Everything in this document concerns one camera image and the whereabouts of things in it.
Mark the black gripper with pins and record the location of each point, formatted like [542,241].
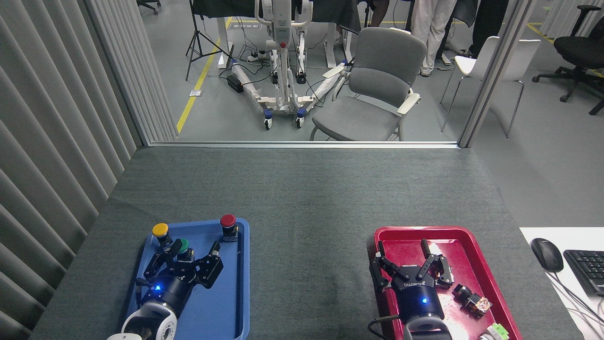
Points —
[417,297]
[172,290]

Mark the green push button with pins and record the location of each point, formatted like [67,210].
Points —
[184,245]

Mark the person with bare forearm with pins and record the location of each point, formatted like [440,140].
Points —
[380,12]

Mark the yellow push button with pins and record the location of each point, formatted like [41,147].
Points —
[160,230]

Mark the red push button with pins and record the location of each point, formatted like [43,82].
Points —
[228,221]

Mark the blue plastic tray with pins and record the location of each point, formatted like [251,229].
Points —
[222,302]

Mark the red plastic tray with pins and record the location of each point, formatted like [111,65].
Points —
[472,264]

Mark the black computer mouse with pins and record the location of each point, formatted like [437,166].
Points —
[546,254]

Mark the black keyboard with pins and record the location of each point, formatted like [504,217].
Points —
[587,271]

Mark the black power adapter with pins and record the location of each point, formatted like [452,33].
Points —
[234,83]

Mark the grey padded armchair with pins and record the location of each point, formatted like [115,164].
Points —
[377,80]

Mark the white power strip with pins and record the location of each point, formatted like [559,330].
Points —
[257,56]

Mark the black tripod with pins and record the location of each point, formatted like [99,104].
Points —
[194,40]

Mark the white plastic chair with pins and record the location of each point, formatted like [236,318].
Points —
[519,56]

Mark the person in pale trousers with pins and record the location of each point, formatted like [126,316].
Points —
[432,28]

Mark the white stand on wheels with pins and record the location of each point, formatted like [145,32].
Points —
[283,33]

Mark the person in dark trousers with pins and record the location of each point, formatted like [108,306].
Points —
[488,23]

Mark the black office chair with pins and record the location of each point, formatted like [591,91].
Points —
[578,49]

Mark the black switch with orange block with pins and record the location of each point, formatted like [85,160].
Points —
[472,300]

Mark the white switch with green base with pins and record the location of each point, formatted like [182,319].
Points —
[495,332]

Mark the silver table edge rail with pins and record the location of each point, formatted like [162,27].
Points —
[302,144]

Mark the silver post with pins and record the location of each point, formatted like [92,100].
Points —
[500,66]

